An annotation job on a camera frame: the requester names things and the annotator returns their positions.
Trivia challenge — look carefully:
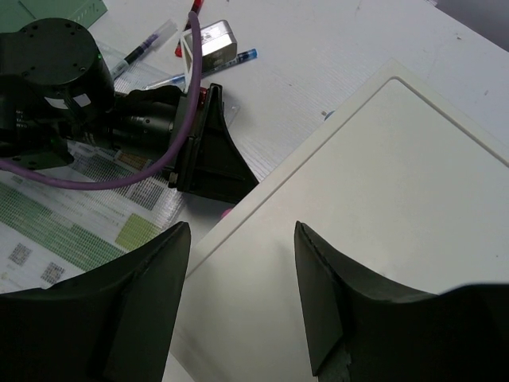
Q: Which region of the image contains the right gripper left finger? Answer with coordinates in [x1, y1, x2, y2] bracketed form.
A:
[1, 222, 191, 381]

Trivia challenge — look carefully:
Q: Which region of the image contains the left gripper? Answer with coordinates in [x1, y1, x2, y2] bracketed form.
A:
[107, 84, 258, 201]

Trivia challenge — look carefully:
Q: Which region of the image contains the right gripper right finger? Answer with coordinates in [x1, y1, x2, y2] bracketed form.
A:
[294, 222, 508, 381]

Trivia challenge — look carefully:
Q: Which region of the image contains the clear plastic document pouch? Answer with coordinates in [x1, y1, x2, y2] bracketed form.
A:
[1, 62, 184, 294]

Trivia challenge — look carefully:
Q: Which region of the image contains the red pen with cap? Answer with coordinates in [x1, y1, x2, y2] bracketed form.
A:
[174, 0, 206, 57]

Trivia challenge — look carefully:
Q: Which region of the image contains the pink drawer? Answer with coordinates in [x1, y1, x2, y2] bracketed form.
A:
[221, 209, 232, 219]

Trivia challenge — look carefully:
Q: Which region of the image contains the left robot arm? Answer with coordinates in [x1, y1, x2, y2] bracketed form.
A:
[1, 18, 258, 203]

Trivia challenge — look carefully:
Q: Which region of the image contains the dark blue pen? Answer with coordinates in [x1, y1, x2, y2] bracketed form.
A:
[110, 20, 177, 80]

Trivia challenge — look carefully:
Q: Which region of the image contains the white drawer cabinet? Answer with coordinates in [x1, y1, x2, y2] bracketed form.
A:
[171, 62, 508, 381]

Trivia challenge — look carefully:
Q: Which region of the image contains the green mesh file organizer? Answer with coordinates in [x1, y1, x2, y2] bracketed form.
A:
[1, 0, 107, 33]

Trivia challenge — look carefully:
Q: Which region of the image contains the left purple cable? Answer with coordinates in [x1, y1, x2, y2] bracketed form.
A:
[0, 10, 204, 193]

